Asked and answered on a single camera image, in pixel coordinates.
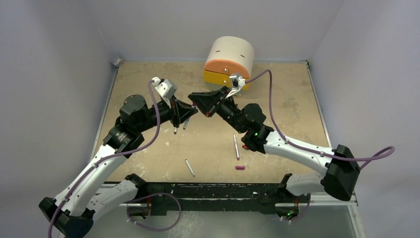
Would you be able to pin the grey marker pen red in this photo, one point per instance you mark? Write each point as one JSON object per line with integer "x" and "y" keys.
{"x": 236, "y": 147}

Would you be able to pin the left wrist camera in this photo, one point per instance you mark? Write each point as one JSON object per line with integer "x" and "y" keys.
{"x": 165, "y": 88}

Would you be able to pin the grey corner bracket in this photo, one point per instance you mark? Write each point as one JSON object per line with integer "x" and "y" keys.
{"x": 116, "y": 60}

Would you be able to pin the grey marker pen blue tip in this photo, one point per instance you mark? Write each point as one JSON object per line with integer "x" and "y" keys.
{"x": 185, "y": 125}

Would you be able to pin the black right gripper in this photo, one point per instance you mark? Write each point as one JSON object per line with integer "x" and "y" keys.
{"x": 217, "y": 104}

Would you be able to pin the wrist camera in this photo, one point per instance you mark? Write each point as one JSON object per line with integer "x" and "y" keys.
{"x": 165, "y": 88}
{"x": 237, "y": 82}

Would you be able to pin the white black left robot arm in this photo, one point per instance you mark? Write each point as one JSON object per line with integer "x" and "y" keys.
{"x": 74, "y": 211}

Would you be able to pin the round cream drawer cabinet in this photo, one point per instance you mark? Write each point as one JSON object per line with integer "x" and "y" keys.
{"x": 228, "y": 55}

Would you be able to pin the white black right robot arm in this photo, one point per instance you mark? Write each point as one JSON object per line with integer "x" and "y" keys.
{"x": 335, "y": 171}

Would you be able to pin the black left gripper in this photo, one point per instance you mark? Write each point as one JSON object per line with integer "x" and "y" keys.
{"x": 179, "y": 111}

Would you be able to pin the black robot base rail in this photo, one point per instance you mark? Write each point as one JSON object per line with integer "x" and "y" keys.
{"x": 266, "y": 198}

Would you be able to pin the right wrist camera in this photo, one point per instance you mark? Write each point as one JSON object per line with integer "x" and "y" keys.
{"x": 237, "y": 82}

